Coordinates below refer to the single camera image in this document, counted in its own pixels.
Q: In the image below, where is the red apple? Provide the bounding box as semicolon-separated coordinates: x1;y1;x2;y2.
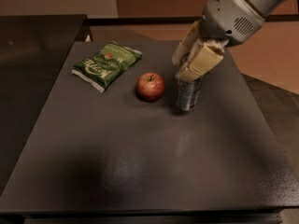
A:
135;73;164;102

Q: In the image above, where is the dark side counter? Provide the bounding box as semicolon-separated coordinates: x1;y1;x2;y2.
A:
0;15;90;194

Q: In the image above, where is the green chip bag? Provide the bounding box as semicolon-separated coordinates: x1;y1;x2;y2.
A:
72;42;142;93

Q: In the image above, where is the silver redbull can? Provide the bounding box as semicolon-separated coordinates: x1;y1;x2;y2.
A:
176;77;202;111

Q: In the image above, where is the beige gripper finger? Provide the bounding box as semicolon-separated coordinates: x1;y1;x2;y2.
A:
172;21;202;66
176;39;229;82

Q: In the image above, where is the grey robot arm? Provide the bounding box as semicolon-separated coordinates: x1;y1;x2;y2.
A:
172;0;285;83

